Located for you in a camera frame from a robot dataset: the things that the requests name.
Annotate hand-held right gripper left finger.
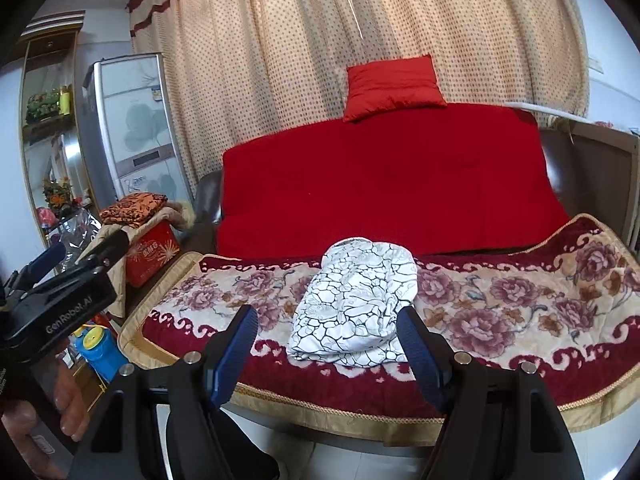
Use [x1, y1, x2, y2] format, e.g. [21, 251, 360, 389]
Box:
[67, 304, 281, 480]

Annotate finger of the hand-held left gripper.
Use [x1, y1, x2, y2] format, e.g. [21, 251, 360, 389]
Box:
[10, 242, 68, 291]
[20, 229, 131, 302]

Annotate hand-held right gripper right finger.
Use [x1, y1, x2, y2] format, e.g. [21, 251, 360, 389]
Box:
[396, 306, 586, 480]

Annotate white black-veined coat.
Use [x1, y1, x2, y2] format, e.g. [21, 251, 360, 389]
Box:
[286, 236, 420, 368]

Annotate person's left hand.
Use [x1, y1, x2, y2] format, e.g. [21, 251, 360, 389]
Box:
[1, 354, 92, 480]

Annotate silver plastic wrap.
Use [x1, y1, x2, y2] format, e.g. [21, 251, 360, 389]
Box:
[55, 207, 103, 261]

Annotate red box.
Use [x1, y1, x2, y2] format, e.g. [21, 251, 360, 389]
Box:
[124, 222, 182, 288]

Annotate orange patterned cloth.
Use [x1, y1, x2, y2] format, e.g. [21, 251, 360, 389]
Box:
[99, 191, 169, 228]

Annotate blue jug yellow lid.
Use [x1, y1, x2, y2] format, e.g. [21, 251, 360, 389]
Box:
[75, 325, 128, 383]

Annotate orange artificial flowers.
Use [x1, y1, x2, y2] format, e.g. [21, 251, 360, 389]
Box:
[42, 177, 71, 208]

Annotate beige jacket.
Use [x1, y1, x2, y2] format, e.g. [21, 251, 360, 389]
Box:
[75, 201, 198, 321]

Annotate floral blanket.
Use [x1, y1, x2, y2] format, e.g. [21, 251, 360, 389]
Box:
[118, 212, 640, 433]

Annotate dark leather sofa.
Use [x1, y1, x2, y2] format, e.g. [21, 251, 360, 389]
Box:
[192, 127, 640, 453]

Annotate silver refrigerator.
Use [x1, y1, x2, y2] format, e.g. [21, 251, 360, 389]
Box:
[75, 52, 196, 206]

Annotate green plant ornament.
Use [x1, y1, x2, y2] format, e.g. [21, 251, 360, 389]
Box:
[25, 89, 62, 122]

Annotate red sofa cover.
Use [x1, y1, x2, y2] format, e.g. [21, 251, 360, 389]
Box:
[215, 102, 572, 261]

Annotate wooden display cabinet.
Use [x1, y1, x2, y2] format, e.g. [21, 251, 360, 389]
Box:
[19, 10, 98, 241]

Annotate dotted beige curtain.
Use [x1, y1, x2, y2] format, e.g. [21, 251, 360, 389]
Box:
[126, 0, 591, 191]

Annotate wooden crib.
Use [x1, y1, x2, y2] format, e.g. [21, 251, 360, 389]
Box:
[550, 120, 640, 256]

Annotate red pillow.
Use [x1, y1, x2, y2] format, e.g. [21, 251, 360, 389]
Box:
[342, 54, 448, 123]

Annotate white board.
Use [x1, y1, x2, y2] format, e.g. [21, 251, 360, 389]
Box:
[502, 101, 588, 123]

